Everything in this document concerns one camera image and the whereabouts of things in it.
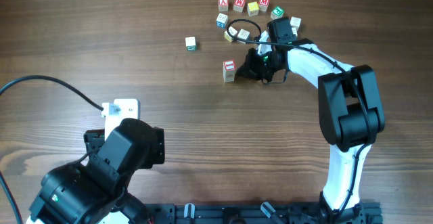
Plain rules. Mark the red M block left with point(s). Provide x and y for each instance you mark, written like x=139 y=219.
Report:
x=238 y=5

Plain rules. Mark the yellow block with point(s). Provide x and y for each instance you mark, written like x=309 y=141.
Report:
x=253 y=8

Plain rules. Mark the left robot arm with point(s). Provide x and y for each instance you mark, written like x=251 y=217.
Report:
x=77 y=193

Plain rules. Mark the white blue-edged block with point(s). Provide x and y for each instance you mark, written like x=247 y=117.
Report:
x=243 y=36

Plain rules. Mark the white yellow-sided block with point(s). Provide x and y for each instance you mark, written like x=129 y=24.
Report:
x=230 y=33

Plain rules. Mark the red a block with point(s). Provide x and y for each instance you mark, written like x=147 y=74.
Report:
x=229 y=79
x=223 y=5

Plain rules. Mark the red m block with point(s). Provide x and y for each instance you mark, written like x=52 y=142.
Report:
x=263 y=5
x=238 y=5

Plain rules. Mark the white yellow-edged block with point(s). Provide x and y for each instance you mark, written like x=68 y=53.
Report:
x=294 y=31

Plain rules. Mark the white block far right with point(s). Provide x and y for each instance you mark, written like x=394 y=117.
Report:
x=295 y=22

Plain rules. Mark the red M block right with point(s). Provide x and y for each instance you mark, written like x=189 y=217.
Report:
x=263 y=5

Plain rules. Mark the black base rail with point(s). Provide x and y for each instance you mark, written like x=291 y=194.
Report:
x=298 y=212

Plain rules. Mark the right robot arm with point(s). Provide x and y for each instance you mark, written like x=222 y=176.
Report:
x=350 y=112

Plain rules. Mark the white green-sided block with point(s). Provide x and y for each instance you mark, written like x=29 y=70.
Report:
x=190 y=43

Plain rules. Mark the white blue-sided block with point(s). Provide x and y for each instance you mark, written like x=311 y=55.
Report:
x=221 y=20

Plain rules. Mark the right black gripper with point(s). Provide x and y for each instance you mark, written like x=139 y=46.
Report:
x=249 y=68

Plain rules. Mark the white blue C block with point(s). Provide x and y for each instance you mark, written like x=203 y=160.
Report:
x=228 y=74

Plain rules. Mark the green block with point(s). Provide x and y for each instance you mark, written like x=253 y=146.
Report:
x=277 y=13

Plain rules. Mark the red I block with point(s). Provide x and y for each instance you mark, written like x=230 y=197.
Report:
x=229 y=65

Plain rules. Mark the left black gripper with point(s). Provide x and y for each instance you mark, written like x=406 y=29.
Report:
x=94 y=139

